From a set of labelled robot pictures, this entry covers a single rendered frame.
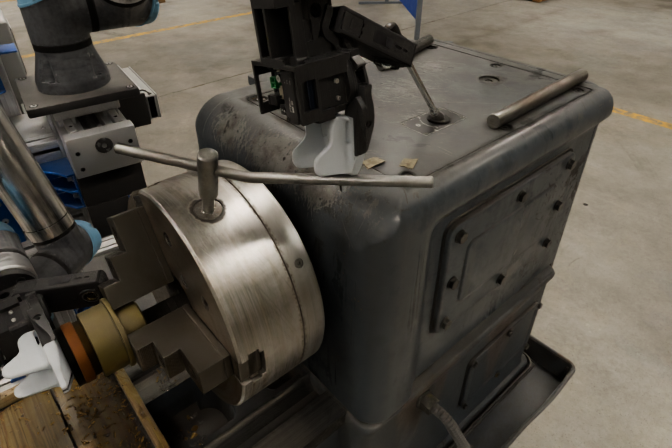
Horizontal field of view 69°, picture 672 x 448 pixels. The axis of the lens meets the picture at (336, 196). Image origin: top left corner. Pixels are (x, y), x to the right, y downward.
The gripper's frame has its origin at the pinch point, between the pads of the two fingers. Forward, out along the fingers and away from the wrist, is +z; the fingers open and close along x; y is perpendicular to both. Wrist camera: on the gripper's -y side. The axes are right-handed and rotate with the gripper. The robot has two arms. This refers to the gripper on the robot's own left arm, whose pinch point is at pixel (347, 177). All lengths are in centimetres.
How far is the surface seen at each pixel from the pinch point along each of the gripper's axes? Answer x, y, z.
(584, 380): -12, -112, 128
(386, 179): 5.0, -1.1, -0.8
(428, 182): 8.2, -3.7, -0.4
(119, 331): -15.0, 24.3, 14.8
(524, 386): -4, -50, 75
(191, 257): -9.0, 15.7, 6.2
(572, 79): 0.1, -49.8, 0.9
